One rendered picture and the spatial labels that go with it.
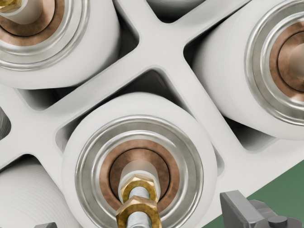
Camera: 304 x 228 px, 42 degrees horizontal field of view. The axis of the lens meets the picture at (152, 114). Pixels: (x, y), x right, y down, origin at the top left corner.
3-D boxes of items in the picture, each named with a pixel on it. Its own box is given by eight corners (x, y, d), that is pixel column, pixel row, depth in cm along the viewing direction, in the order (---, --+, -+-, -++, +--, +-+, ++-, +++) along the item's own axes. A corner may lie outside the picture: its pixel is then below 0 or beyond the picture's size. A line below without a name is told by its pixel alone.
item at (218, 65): (294, 94, 42) (411, 103, 24) (210, 131, 42) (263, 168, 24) (259, 8, 41) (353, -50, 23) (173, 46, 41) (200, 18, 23)
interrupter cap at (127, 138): (163, 90, 23) (163, 90, 23) (225, 199, 24) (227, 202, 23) (52, 154, 24) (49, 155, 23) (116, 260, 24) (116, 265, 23)
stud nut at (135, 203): (142, 186, 17) (142, 192, 16) (169, 215, 17) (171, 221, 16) (108, 217, 17) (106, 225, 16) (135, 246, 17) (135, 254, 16)
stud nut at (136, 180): (141, 167, 20) (141, 170, 20) (164, 190, 21) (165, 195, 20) (114, 192, 20) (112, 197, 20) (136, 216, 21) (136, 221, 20)
